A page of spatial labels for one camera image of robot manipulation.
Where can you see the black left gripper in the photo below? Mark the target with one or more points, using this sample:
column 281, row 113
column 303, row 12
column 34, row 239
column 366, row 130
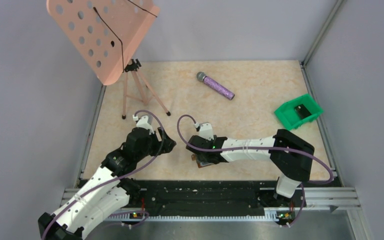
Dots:
column 164, row 146

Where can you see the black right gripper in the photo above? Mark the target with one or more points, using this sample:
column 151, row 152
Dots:
column 202, row 158

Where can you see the brown leather card holder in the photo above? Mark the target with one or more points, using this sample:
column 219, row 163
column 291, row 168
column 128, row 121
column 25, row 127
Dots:
column 205, row 159

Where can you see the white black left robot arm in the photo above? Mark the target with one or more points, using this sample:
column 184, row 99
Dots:
column 108, row 190

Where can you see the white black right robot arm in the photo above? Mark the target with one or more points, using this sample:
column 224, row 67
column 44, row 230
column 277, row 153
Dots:
column 289, row 153

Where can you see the black card in bin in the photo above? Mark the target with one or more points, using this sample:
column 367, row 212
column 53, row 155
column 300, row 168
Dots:
column 302, row 111

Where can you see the purple glitter microphone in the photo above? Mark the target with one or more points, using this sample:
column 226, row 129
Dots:
column 216, row 86

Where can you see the green plastic bin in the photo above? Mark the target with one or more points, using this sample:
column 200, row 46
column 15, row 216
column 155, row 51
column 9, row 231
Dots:
column 288, row 117

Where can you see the pink music stand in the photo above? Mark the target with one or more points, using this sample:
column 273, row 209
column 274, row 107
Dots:
column 107, row 34

